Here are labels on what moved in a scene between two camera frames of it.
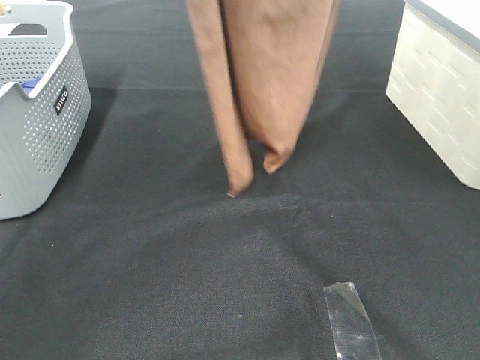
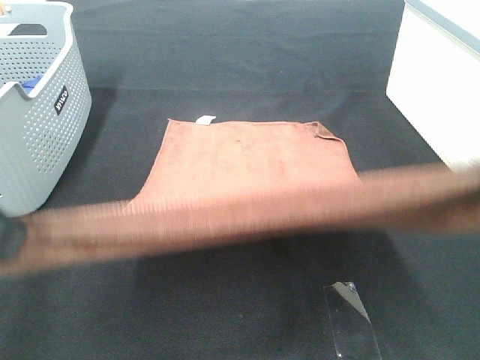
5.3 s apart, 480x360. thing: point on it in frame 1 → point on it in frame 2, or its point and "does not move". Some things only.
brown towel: x=264 y=62 → x=208 y=183
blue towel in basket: x=28 y=85 does not move
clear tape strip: x=353 y=332 does not move
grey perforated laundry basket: x=45 y=101 does not move
